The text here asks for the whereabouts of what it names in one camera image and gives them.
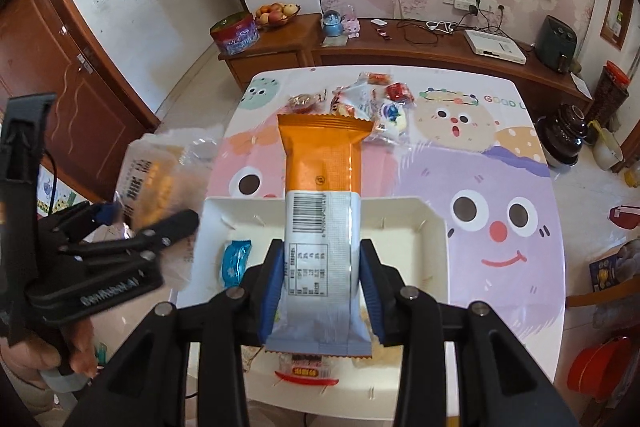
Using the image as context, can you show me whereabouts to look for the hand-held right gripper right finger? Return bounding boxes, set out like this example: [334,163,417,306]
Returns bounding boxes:
[357,238,580,427]

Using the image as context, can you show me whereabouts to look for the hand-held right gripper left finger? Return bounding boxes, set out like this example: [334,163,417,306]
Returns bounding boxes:
[65,238,287,427]

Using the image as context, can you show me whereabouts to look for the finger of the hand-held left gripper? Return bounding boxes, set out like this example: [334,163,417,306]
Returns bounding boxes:
[47,202,124,254]
[57,209,201,265]

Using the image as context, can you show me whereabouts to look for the small light blue packet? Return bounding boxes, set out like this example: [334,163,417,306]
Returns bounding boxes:
[221,239,253,286]

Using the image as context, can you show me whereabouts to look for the white plastic tray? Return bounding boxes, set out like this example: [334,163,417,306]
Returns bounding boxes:
[177,194,449,404]

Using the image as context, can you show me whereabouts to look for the clear bag of yellow pastries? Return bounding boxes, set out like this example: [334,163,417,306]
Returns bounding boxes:
[114,129,223,293]

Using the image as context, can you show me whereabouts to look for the dark brown red-label packet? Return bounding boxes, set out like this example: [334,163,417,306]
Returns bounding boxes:
[272,354,341,389]

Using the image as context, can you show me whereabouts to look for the orange white bar packet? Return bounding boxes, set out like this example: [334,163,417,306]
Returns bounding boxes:
[263,112,374,358]

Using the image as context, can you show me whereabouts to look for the blue white round packet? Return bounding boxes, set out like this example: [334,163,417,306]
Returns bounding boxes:
[370,99,412,144]

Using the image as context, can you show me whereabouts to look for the dark nut snack packet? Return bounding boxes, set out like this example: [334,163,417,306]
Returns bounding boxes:
[286,91,328,114]

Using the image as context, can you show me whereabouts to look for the small red snack packet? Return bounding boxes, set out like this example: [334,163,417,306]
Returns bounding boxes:
[385,82,416,106]

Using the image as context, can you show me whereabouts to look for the person's left hand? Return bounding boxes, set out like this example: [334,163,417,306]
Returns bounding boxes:
[0,317,99,389]

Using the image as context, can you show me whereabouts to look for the brown wooden door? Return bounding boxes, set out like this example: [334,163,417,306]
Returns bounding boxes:
[0,0,161,204]

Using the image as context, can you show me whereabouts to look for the round red purple tin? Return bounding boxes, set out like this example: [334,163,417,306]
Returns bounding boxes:
[209,13,261,56]

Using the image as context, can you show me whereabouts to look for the blue box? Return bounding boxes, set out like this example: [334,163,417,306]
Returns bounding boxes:
[589,254,621,293]

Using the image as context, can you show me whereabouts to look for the bowl of fruit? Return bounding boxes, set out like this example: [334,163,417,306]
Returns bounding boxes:
[254,2,302,32]

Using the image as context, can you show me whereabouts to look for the red bucket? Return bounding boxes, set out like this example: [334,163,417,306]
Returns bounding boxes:
[567,334,636,394]

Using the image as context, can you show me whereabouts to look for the wooden television cabinet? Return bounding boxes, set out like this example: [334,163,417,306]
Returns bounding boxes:
[217,12,594,108]

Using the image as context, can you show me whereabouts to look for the brown ceramic jar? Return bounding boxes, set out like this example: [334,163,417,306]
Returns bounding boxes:
[537,103,586,168]

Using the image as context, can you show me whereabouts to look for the blue snow globe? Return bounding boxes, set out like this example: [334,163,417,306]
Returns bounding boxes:
[321,9,345,39]

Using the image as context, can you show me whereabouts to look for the white set-top box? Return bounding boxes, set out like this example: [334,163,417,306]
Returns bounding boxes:
[462,28,529,66]

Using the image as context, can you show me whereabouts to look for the white paper sheet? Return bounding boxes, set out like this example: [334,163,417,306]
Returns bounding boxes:
[570,72,594,98]

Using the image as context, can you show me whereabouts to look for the tall dark red-lid container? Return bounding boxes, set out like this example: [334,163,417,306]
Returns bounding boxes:
[585,61,630,128]

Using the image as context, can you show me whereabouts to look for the dark green air fryer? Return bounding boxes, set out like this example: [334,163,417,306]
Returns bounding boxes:
[535,14,579,74]

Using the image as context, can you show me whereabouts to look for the white wall sockets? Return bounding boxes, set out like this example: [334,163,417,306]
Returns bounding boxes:
[442,0,506,16]

